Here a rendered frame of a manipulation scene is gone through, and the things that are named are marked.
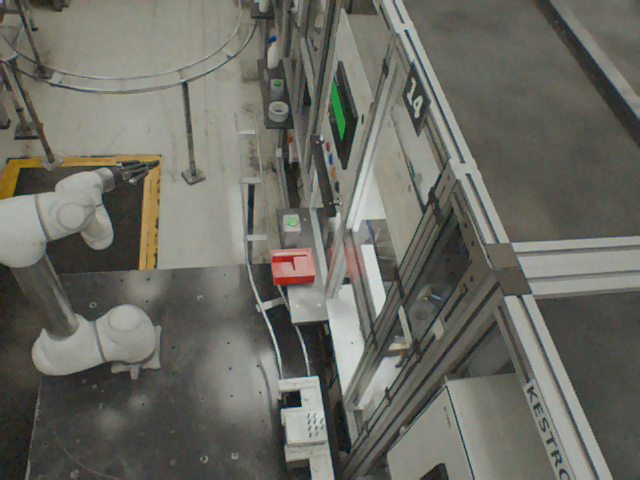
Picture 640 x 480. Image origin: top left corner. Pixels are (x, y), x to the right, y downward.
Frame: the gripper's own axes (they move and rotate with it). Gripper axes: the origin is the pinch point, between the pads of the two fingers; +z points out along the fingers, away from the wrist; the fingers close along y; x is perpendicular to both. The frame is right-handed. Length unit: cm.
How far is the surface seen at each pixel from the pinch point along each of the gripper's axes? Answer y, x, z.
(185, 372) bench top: -75, 27, -32
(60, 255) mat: 37, 114, -2
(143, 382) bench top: -68, 33, -45
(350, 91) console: -58, -91, -4
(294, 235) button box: -64, -19, 15
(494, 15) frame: -75, -127, 4
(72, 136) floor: 119, 115, 57
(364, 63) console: -57, -100, -5
